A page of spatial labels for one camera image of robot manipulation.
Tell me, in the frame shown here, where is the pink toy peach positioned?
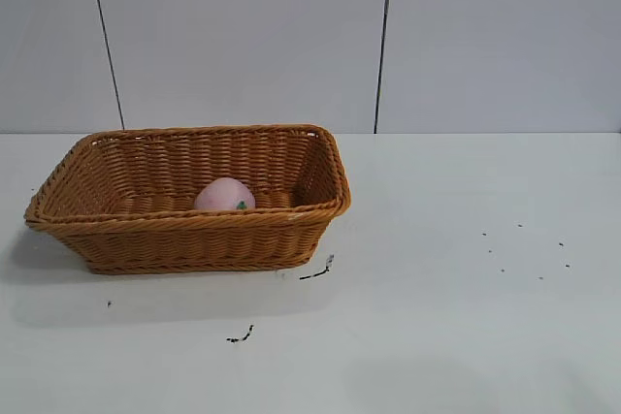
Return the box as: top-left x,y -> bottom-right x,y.
193,176 -> 257,212

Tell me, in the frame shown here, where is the brown wicker basket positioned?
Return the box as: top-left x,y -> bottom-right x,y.
23,123 -> 353,275

